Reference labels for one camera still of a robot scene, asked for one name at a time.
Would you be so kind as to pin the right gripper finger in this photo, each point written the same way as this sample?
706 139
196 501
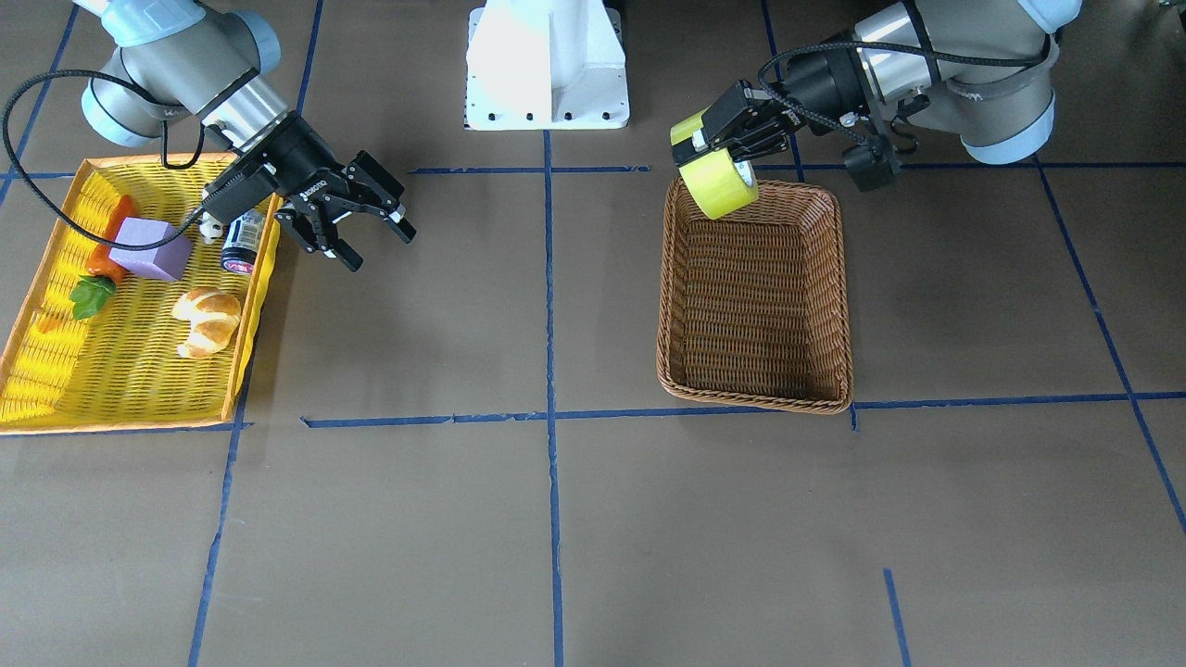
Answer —
326 240
394 215

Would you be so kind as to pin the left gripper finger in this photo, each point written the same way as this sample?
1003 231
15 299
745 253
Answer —
702 143

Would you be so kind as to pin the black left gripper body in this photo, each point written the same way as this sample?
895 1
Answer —
826 79

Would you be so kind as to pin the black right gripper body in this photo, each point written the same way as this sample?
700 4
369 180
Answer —
298 159

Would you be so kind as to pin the yellow tape roll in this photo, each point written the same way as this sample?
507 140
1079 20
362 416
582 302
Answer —
718 184

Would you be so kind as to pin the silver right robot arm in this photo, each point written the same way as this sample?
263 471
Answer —
179 59

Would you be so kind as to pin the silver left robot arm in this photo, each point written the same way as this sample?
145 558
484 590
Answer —
978 69

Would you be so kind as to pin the brown wicker basket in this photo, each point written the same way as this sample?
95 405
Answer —
752 307

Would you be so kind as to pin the yellow wicker basket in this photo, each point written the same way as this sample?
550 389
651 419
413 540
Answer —
119 370

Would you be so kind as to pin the small dark can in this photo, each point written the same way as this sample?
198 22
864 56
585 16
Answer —
240 250

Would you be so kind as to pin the toy panda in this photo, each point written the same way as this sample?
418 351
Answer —
211 229

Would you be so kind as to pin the toy croissant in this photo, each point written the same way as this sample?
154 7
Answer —
213 316

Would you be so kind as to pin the purple foam block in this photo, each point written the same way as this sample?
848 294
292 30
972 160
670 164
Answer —
162 262

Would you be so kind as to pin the toy carrot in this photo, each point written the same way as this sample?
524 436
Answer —
102 275

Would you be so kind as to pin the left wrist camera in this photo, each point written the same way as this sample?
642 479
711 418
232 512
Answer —
873 164

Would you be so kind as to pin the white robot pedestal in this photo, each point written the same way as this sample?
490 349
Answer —
546 66

